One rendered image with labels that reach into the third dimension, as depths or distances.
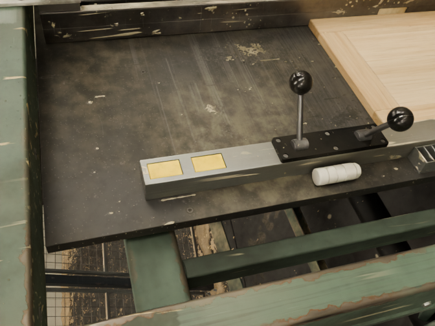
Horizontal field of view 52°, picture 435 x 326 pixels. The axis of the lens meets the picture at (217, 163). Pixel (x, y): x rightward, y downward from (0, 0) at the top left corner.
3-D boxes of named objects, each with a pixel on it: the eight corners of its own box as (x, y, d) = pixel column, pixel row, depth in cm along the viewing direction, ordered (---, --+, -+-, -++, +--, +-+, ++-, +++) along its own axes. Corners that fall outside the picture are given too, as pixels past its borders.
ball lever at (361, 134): (371, 146, 78) (422, 126, 65) (352, 149, 77) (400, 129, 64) (366, 125, 78) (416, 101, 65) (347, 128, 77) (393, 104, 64)
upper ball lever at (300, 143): (314, 153, 73) (318, 70, 68) (293, 156, 72) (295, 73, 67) (304, 146, 76) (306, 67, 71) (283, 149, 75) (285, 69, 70)
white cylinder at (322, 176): (316, 189, 74) (358, 182, 76) (322, 178, 72) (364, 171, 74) (309, 176, 76) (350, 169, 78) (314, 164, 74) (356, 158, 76)
